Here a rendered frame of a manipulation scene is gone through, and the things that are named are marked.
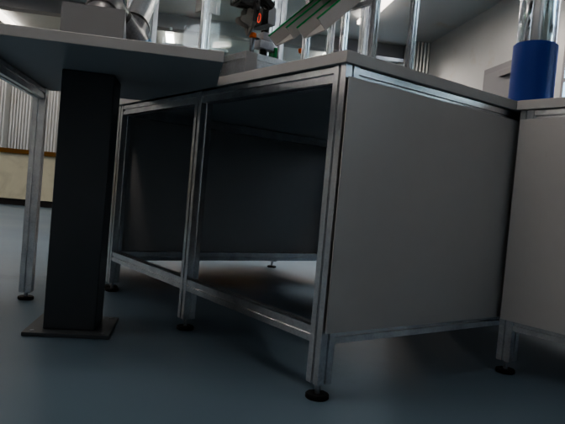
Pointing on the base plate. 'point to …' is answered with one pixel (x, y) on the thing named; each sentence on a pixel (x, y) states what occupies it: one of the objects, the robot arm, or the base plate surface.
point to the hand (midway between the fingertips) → (250, 32)
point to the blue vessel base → (533, 70)
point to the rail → (239, 62)
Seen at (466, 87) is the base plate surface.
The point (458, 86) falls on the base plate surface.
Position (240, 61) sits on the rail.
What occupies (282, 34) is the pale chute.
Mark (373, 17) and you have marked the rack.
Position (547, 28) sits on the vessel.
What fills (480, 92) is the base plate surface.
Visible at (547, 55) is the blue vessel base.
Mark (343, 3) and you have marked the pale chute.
